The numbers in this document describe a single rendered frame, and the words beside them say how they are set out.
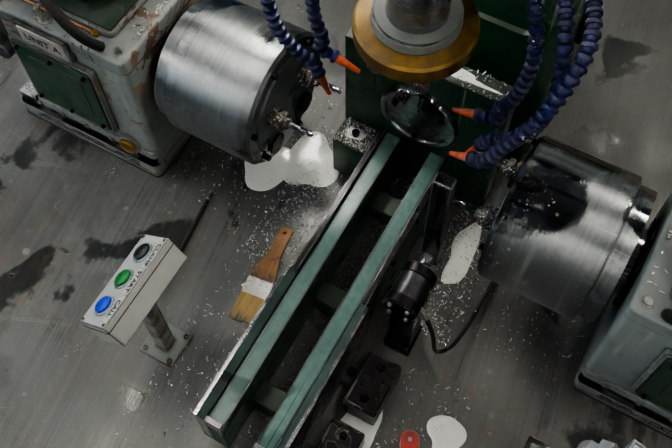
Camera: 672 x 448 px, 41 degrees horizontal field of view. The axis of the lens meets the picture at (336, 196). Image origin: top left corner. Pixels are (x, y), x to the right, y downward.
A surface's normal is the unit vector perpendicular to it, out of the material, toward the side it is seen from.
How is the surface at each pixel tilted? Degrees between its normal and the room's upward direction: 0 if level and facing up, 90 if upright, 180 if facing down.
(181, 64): 39
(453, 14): 0
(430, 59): 0
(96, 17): 0
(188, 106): 70
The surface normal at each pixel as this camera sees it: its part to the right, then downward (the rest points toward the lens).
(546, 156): 0.13, -0.68
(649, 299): -0.01, -0.48
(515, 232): -0.37, 0.23
